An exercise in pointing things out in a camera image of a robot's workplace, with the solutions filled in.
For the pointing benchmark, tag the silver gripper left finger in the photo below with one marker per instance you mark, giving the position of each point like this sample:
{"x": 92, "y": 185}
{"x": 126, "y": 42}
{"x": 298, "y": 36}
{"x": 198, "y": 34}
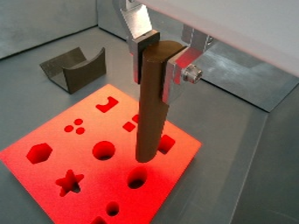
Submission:
{"x": 142, "y": 34}

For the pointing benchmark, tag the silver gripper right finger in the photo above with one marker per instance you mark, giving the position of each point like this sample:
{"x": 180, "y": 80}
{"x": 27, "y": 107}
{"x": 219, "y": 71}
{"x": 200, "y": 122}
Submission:
{"x": 180, "y": 69}

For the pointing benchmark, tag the red shape sorting board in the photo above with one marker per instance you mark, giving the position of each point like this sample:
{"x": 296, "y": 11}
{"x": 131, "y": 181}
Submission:
{"x": 76, "y": 163}

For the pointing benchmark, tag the dark grey peg holder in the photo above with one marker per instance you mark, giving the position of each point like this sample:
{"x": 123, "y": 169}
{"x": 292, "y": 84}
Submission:
{"x": 71, "y": 71}

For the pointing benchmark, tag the brown oval peg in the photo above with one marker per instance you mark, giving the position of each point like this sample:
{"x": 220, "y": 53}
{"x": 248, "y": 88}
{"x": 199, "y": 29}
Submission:
{"x": 152, "y": 108}

